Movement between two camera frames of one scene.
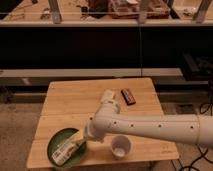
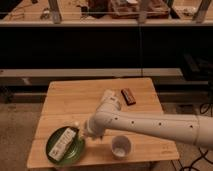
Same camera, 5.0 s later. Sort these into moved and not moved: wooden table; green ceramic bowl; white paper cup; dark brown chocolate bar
Moved: green ceramic bowl
Not moved: wooden table; dark brown chocolate bar; white paper cup
